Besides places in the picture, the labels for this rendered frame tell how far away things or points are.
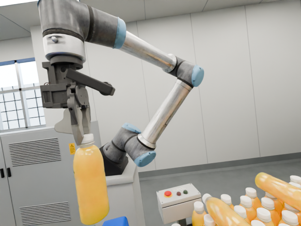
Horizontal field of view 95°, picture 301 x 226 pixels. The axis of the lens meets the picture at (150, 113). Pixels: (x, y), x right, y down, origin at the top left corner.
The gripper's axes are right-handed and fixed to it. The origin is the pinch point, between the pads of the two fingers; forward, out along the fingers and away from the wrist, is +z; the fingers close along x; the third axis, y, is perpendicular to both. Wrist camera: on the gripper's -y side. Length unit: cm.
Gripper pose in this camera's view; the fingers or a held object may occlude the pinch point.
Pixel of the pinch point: (84, 137)
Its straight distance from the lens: 40.5
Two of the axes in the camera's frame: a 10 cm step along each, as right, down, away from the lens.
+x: 0.8, 0.2, -10.0
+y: -9.9, 1.1, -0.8
